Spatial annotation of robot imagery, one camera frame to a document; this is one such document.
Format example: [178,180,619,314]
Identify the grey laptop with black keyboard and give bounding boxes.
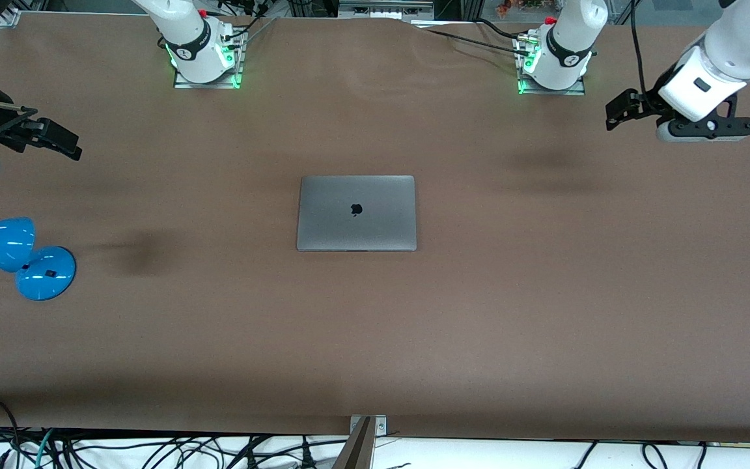
[296,175,418,253]

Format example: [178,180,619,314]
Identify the blue desk lamp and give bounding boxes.
[0,217,77,302]

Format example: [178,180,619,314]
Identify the grey metal equipment box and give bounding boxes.
[338,0,436,21]

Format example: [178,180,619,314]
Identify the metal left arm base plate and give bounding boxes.
[517,31,588,96]

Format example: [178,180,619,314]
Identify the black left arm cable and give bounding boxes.
[628,0,650,98]

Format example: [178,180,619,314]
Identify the black cable on table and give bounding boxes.
[414,23,535,57]

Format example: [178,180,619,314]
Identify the teal floor cable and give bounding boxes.
[34,429,55,469]

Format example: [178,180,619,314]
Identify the small metal table bracket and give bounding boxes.
[349,415,388,436]

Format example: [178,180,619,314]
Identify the dark camera mount beam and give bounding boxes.
[331,417,377,469]

